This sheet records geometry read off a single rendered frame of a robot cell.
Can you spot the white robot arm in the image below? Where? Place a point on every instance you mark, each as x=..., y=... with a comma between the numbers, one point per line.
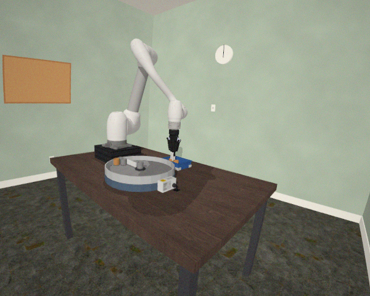
x=121, y=124

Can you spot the blue shallow tray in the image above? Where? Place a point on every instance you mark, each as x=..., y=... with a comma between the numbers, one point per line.
x=183, y=163

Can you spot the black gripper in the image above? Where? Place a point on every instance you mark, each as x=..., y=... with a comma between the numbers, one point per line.
x=173, y=142

